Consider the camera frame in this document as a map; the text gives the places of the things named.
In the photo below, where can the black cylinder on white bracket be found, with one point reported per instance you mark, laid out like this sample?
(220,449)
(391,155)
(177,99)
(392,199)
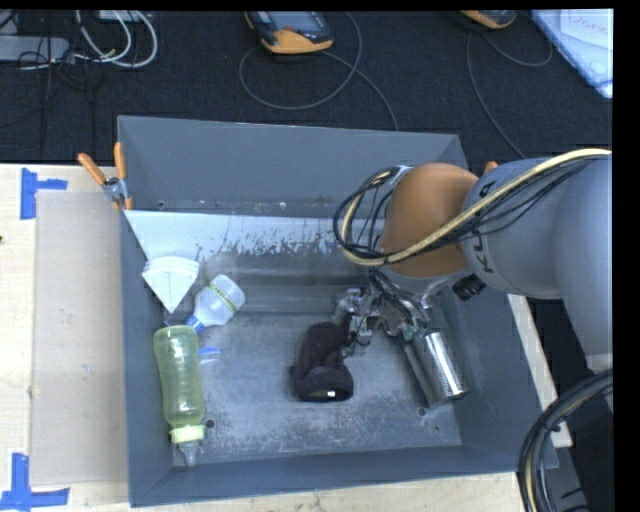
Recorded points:
(469,287)

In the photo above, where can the white plastic bottle blue cap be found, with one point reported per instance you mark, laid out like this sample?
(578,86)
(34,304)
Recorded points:
(217,301)

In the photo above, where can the shiny silver metal can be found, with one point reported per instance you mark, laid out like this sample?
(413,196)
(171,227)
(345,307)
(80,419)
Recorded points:
(442,365)

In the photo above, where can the white paper cone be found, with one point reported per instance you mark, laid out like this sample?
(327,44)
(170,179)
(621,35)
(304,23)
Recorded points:
(170,280)

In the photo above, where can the dark brown cloth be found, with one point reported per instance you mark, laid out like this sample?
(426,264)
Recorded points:
(320,367)

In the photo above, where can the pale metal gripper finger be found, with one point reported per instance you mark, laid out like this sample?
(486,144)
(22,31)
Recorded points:
(348,307)
(362,333)

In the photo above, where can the pale flat board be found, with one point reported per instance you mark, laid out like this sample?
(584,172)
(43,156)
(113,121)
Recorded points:
(75,325)

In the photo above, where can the yellow-green clear baby bottle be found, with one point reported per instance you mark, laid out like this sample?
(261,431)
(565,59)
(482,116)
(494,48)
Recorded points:
(179,375)

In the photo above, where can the clear plastic piece blue rim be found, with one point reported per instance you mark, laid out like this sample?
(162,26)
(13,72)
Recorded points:
(209,352)

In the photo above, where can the grey metal bin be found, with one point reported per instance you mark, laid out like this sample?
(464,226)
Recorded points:
(280,165)

